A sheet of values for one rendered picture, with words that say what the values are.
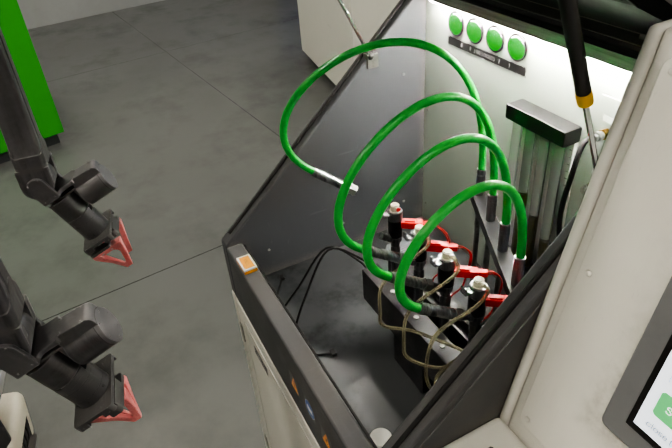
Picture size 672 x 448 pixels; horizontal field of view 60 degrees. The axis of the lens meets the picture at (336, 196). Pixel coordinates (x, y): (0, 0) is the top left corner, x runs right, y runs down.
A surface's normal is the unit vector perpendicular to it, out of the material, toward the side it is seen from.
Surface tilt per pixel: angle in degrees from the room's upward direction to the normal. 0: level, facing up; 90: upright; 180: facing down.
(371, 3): 90
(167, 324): 0
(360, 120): 90
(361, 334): 0
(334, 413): 0
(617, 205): 76
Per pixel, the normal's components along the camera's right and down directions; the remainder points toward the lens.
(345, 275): -0.07, -0.83
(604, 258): -0.87, 0.10
